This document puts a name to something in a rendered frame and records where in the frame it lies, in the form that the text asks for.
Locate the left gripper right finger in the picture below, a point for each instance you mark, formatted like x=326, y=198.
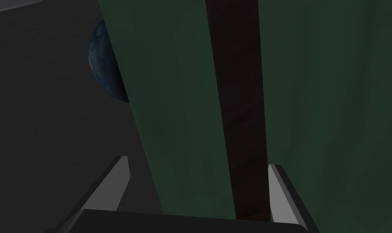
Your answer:
x=281, y=200

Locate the dark blue round door knob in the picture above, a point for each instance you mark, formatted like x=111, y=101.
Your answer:
x=103, y=61

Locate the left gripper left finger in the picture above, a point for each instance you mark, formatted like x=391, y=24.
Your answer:
x=110, y=187

